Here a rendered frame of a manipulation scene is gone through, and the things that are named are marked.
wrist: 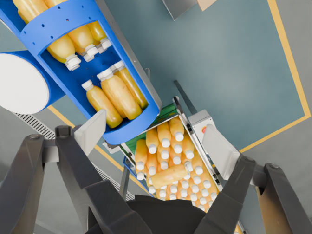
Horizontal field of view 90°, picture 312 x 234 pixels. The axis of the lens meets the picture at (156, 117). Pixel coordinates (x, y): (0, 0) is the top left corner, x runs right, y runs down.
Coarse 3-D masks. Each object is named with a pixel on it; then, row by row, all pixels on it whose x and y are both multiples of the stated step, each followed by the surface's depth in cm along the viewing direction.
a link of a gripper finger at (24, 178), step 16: (32, 144) 11; (16, 160) 9; (32, 160) 9; (16, 176) 8; (32, 176) 8; (0, 192) 7; (16, 192) 7; (32, 192) 8; (0, 208) 6; (16, 208) 6; (32, 208) 8; (0, 224) 6; (16, 224) 6; (32, 224) 8
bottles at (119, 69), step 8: (88, 24) 54; (96, 24) 55; (96, 32) 56; (96, 40) 59; (104, 40) 58; (80, 48) 59; (104, 48) 60; (88, 56) 61; (120, 64) 62; (120, 72) 63; (128, 72) 63; (88, 80) 68; (104, 80) 65; (128, 80) 63; (104, 88) 65; (136, 88) 65; (136, 96) 67; (144, 104) 68; (120, 112) 71
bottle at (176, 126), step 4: (168, 116) 94; (172, 120) 85; (176, 120) 84; (180, 120) 86; (172, 124) 82; (176, 124) 80; (180, 124) 81; (172, 128) 80; (176, 128) 78; (180, 128) 78; (172, 132) 79; (176, 132) 77; (180, 132) 77
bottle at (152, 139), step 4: (156, 128) 93; (148, 132) 88; (152, 132) 87; (156, 132) 89; (148, 136) 84; (152, 136) 83; (156, 136) 85; (148, 140) 82; (152, 140) 81; (156, 140) 82; (148, 144) 81; (152, 144) 80; (156, 144) 81
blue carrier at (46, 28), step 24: (0, 0) 53; (72, 0) 45; (24, 24) 57; (48, 24) 43; (72, 24) 45; (120, 48) 57; (48, 72) 53; (72, 72) 69; (96, 72) 75; (72, 96) 56; (144, 96) 63; (144, 120) 61
